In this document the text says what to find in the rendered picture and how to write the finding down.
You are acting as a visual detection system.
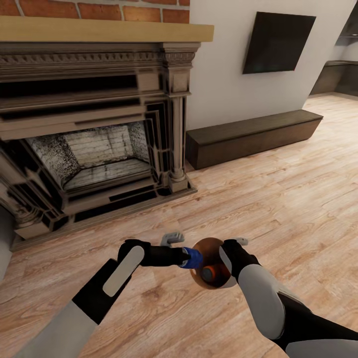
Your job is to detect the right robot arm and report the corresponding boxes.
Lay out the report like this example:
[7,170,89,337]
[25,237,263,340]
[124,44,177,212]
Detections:
[219,237,358,358]

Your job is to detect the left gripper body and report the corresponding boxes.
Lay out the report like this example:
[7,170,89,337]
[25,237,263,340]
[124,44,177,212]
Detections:
[154,246,182,268]

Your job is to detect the trash can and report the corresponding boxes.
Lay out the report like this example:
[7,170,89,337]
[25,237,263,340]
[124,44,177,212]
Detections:
[190,237,237,290]

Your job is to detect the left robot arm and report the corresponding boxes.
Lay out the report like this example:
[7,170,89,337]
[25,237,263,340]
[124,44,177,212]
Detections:
[12,232,191,358]

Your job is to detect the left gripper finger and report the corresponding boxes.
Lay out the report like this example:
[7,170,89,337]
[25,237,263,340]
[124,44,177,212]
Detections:
[182,252,191,261]

